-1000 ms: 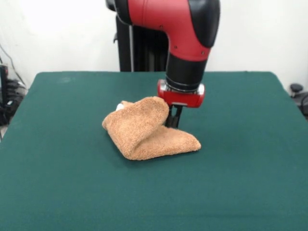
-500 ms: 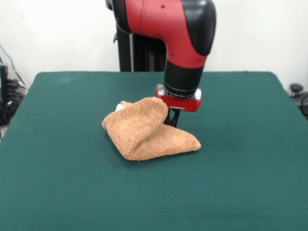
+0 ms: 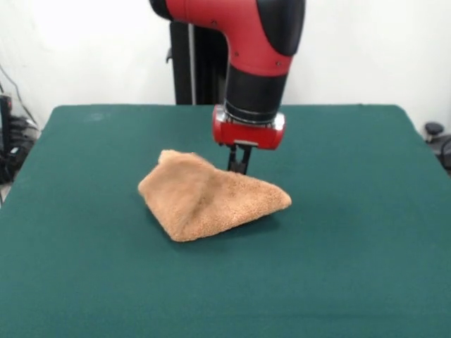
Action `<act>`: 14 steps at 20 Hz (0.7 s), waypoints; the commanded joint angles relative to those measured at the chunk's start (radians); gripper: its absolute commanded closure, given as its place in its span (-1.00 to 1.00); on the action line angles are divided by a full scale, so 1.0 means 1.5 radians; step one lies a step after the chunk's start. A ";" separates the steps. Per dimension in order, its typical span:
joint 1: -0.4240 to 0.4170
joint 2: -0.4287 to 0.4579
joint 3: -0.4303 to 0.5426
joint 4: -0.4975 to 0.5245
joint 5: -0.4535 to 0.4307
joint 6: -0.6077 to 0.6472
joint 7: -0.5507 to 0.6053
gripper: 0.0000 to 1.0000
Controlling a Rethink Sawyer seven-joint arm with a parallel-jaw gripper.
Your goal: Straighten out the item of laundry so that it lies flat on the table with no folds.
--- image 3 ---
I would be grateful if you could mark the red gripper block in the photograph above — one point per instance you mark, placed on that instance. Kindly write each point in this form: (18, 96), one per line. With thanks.
(246, 135)

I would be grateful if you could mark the tan terry towel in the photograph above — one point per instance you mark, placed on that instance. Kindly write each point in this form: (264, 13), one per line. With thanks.
(211, 204)

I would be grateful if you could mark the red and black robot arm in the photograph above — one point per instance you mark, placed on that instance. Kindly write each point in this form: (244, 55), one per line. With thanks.
(257, 45)

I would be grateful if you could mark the dark green table cloth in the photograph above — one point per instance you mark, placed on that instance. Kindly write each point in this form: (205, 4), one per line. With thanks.
(225, 281)

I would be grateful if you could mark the black chair base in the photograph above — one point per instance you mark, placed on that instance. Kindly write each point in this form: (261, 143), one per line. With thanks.
(438, 141)

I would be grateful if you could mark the black box device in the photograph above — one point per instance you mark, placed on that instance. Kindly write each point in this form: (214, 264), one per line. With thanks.
(5, 116)

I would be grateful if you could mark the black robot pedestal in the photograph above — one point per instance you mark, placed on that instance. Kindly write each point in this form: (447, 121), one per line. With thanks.
(208, 70)

